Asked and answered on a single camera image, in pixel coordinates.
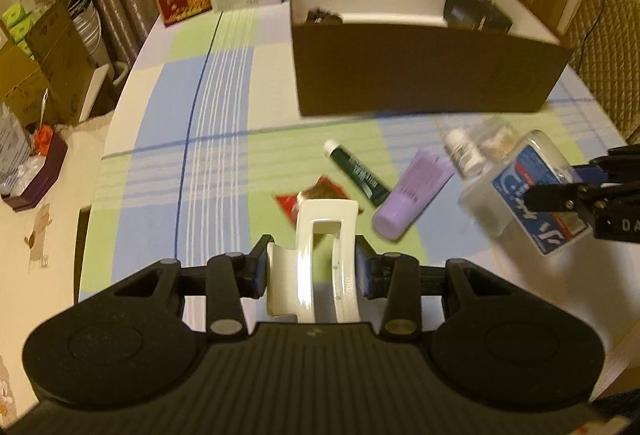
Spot white pill bottle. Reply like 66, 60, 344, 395
445, 129, 484, 177

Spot black cable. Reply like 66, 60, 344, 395
570, 0, 627, 62

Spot light green tissue packs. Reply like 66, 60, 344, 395
2, 0, 51, 44

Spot clear plastic bag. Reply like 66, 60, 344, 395
0, 104, 35, 188

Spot purple tray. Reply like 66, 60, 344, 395
0, 130, 69, 214

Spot brown storage box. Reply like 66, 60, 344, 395
290, 0, 574, 118

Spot dark green tube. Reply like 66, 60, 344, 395
322, 139, 392, 208

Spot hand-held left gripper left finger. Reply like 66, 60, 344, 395
114, 235, 274, 342

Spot clear plastic wrapped item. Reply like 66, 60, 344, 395
475, 120, 519, 161

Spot white hair claw clip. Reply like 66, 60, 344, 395
265, 199, 363, 325

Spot black product box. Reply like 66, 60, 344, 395
444, 0, 514, 35

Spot quilted chair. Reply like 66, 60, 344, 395
564, 0, 640, 142

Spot stacked metal basins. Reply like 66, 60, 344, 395
66, 0, 109, 62

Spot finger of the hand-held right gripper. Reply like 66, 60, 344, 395
527, 182, 640, 217
575, 145, 640, 187

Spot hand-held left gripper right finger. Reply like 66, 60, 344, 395
356, 235, 507, 342

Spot purple tube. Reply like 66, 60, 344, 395
372, 148, 456, 242

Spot small cardboard box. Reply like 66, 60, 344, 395
0, 40, 51, 127

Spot red and gold packet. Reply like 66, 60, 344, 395
274, 175, 351, 222

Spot large cardboard box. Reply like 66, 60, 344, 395
25, 0, 114, 126

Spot orange small object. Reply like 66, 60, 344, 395
34, 125, 54, 155

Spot clear floss pick box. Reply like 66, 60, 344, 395
459, 130, 596, 257

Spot dark velvet scrunchie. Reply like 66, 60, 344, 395
306, 8, 344, 25

